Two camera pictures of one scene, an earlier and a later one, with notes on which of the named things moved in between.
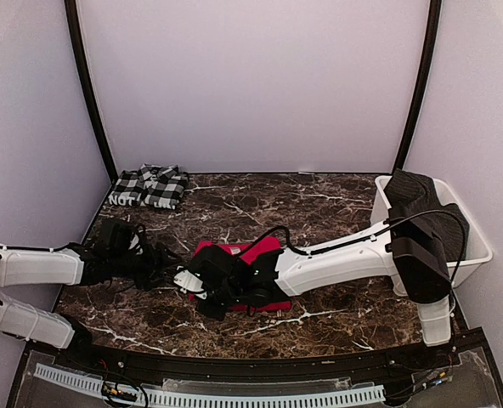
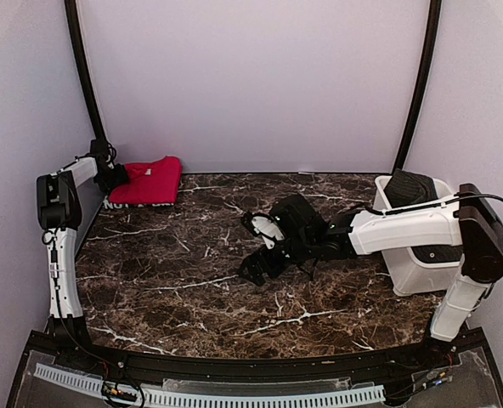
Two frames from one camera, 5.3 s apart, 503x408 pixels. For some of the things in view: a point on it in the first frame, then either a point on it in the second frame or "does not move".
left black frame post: [73, 21] does not move
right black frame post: [425, 84] does not move
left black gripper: [155, 264] → [121, 177]
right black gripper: [215, 313] → [252, 262]
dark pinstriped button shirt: [415, 196] does not move
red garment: [250, 252] → [149, 183]
